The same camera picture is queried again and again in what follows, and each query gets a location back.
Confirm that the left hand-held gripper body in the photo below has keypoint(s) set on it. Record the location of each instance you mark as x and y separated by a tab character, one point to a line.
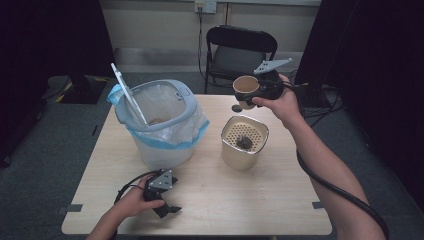
160	180

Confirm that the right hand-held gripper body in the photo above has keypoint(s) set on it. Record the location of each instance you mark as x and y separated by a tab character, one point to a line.
271	85

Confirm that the brown paper cup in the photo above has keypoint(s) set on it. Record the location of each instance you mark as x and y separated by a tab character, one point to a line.
246	85

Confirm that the white grey lidded trash can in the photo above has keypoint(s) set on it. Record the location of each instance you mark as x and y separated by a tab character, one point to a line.
163	158

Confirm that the dark wet tea leaves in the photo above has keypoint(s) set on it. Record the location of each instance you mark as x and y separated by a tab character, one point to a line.
244	142

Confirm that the beige strainer bucket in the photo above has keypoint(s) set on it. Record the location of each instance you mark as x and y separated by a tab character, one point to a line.
238	156

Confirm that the person's right hand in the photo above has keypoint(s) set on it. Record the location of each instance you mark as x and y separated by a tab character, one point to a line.
286	106

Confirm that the person's left hand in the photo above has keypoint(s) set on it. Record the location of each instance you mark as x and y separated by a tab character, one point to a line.
135	201

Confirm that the black folding chair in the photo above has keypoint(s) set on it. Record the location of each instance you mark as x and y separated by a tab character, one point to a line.
233	60

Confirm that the translucent blue-edged trash bag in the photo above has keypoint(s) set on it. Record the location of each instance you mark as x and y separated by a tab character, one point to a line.
176	135

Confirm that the small black floor strip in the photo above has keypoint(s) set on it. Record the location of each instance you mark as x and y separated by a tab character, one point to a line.
95	130

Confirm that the grey tape strip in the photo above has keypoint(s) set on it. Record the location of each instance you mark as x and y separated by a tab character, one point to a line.
71	208
317	205

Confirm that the dark curtain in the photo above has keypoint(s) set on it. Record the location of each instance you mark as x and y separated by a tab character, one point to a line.
376	66
40	50

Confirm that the thin wall conduit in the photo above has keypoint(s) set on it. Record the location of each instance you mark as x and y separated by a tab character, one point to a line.
228	13

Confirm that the white wall socket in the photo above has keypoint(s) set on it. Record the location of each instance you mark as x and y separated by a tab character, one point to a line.
205	6

